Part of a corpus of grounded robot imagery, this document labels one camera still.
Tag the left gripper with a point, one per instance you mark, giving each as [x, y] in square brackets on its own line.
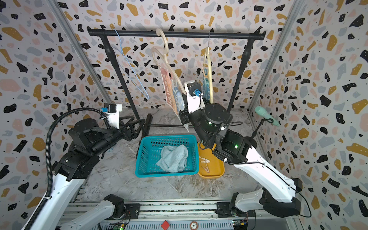
[129, 135]

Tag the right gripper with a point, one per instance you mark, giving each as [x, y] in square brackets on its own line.
[192, 117]

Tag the orange patterned towel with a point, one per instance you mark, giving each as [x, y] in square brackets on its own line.
[168, 87]

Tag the light blue towel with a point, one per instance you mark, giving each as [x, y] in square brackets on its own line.
[173, 158]

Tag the light blue wire hanger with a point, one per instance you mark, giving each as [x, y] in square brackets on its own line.
[137, 83]

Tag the white clothespin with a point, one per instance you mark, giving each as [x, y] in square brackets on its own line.
[204, 160]

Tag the peach clothespin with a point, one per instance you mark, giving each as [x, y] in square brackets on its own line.
[206, 169]

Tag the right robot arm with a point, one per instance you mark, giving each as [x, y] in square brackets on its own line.
[278, 193]

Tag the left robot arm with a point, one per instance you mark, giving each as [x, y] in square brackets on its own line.
[89, 143]

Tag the large wooden hanger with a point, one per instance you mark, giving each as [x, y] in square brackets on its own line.
[208, 64]

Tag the teal jellyfish pattern towel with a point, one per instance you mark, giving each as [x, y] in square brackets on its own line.
[206, 81]

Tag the teal plastic basket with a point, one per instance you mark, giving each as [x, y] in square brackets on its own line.
[150, 152]

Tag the yellow plastic bin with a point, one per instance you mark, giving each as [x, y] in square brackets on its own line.
[216, 166]

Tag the black microphone stand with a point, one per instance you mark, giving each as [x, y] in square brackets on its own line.
[269, 120]

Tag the mint green microphone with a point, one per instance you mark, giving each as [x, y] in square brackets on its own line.
[263, 113]

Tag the black clothes rack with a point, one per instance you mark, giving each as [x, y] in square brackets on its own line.
[175, 34]

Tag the red diamond sticker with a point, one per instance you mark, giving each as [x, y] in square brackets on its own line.
[165, 225]

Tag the round red white sticker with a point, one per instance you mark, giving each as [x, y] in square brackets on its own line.
[193, 225]

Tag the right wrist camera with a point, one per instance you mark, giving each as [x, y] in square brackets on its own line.
[194, 96]

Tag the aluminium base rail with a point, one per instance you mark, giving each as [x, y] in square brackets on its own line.
[210, 214]

